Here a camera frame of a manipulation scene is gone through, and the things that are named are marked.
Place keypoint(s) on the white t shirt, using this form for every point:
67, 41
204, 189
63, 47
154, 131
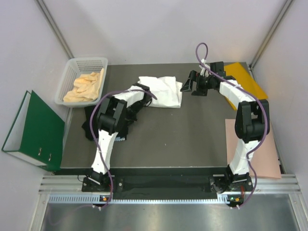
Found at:
165, 89

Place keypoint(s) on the black t shirt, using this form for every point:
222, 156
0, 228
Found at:
121, 136

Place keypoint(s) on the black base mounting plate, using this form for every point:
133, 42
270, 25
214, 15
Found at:
146, 185

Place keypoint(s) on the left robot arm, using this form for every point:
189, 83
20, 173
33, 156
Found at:
109, 120

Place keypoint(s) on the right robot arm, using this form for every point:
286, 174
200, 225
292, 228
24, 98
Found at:
251, 123

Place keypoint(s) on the green ring binder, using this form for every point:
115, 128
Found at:
36, 135

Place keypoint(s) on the pink paper sheet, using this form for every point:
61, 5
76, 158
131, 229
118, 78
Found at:
265, 160

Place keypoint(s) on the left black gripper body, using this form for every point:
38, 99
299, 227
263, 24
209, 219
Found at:
132, 109

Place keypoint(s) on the orange t shirt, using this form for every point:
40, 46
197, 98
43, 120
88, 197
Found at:
86, 88

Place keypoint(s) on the white plastic basket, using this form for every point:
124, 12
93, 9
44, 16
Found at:
73, 69

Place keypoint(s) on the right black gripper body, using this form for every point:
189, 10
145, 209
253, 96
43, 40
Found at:
203, 84

